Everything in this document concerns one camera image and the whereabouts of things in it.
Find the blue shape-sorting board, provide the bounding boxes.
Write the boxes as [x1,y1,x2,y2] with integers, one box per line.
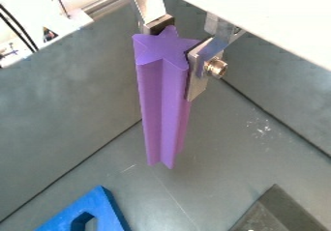
[35,186,131,231]

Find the black cables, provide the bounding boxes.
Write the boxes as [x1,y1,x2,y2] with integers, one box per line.
[0,3,40,53]

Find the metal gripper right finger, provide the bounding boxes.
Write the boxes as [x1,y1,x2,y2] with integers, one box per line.
[185,13,245,101]

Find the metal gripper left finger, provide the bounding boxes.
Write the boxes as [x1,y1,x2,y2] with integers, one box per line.
[129,0,174,35]

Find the purple star-shaped peg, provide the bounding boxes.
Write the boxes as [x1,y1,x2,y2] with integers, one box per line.
[131,25,198,169]

